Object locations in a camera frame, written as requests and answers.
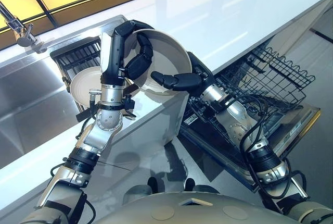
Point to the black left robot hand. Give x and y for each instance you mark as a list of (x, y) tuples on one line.
[(114, 52)]

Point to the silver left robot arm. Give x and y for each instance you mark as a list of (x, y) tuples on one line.
[(86, 146)]

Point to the large beige ceramic plate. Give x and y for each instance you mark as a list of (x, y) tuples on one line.
[(166, 62)]

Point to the silver robot torso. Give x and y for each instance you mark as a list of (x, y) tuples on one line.
[(187, 208)]

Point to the dark right robot foot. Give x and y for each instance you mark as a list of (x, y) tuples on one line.
[(190, 183)]

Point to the dark left robot foot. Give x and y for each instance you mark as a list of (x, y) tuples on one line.
[(154, 183)]

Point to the dark robot foot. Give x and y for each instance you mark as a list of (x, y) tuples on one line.
[(190, 183), (154, 183)]

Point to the stainless dishwasher door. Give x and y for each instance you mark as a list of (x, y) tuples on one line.
[(262, 140)]

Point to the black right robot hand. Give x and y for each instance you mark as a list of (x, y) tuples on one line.
[(182, 79)]

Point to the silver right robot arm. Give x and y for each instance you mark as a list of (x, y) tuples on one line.
[(249, 135)]

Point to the chrome kitchen faucet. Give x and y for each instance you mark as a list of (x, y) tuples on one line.
[(19, 30)]

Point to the small beige ceramic plate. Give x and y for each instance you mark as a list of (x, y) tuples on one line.
[(84, 84)]

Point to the stainless steel sink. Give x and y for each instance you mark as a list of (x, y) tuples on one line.
[(33, 96)]

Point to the black dish drying rack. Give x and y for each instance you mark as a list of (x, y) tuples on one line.
[(78, 62)]

